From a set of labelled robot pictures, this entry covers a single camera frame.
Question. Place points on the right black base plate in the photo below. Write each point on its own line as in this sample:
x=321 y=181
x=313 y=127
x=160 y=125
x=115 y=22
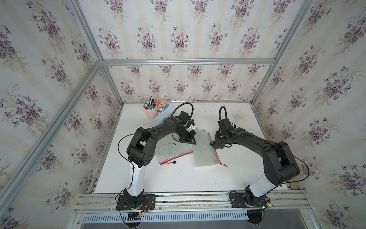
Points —
x=248 y=200

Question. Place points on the colourful marker box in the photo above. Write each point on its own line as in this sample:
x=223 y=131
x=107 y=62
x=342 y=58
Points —
x=162 y=105

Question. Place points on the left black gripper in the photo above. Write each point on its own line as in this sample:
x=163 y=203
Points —
x=190 y=137

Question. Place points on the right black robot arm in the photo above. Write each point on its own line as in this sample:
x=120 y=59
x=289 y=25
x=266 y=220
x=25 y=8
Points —
x=279 y=163

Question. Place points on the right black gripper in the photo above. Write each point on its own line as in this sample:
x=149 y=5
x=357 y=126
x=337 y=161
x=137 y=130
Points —
x=216 y=139

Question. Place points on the pink pen cup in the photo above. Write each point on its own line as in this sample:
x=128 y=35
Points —
x=151 y=113

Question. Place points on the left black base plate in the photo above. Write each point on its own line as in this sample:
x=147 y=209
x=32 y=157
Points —
x=141 y=202

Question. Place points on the light blue pencil case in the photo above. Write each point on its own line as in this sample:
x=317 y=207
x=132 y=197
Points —
x=165 y=113

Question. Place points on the white ventilation grille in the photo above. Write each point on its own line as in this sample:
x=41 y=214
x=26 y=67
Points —
x=152 y=217

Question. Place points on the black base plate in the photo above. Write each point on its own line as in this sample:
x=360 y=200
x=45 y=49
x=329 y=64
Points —
x=141 y=202
x=248 y=200

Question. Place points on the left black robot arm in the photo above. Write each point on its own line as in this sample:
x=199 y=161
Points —
x=142 y=146

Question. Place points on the aluminium mounting rail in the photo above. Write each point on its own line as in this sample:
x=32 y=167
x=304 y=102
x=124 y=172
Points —
x=188 y=201

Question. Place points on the mesh document bag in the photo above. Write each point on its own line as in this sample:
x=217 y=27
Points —
x=203 y=153
x=169 y=148

